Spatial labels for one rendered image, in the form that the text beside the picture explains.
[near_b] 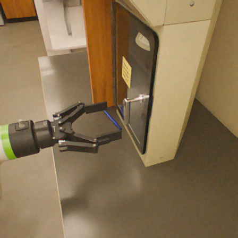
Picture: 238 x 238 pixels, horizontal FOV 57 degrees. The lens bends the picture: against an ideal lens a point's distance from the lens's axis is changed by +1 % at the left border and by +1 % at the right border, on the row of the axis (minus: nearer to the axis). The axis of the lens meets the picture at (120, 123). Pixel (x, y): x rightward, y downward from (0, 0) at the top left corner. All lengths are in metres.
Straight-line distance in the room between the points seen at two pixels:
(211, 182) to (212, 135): 0.23
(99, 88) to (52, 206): 1.13
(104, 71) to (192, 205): 0.58
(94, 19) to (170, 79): 0.38
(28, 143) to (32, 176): 1.45
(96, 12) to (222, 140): 0.66
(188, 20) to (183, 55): 0.08
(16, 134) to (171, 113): 0.41
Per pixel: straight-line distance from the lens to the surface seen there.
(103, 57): 0.88
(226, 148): 0.92
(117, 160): 0.79
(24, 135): 0.58
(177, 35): 0.51
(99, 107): 0.68
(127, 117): 0.63
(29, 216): 1.84
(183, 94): 0.61
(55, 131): 0.60
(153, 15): 0.47
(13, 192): 1.99
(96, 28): 0.84
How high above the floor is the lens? 1.56
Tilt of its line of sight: 42 degrees down
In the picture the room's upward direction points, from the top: straight up
